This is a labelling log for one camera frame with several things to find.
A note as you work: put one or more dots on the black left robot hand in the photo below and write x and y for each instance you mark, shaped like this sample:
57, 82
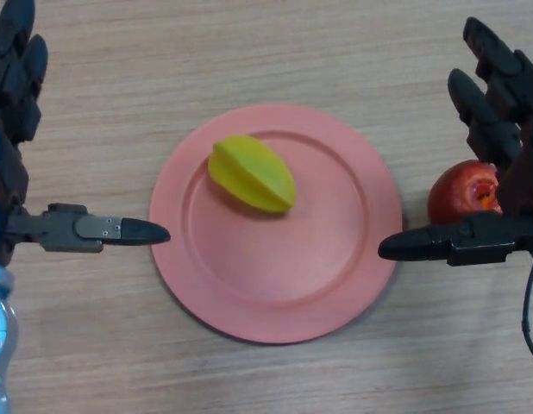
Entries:
12, 95

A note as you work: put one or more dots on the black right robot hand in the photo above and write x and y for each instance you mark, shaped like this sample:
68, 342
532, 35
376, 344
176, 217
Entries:
516, 142

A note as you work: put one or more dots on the yellow starfruit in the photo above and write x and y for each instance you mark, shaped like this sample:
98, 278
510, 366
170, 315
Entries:
253, 177

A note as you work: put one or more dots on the pink round plate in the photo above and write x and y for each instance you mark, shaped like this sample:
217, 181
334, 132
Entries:
275, 271

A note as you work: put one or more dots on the red apple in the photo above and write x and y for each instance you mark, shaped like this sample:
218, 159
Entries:
456, 194

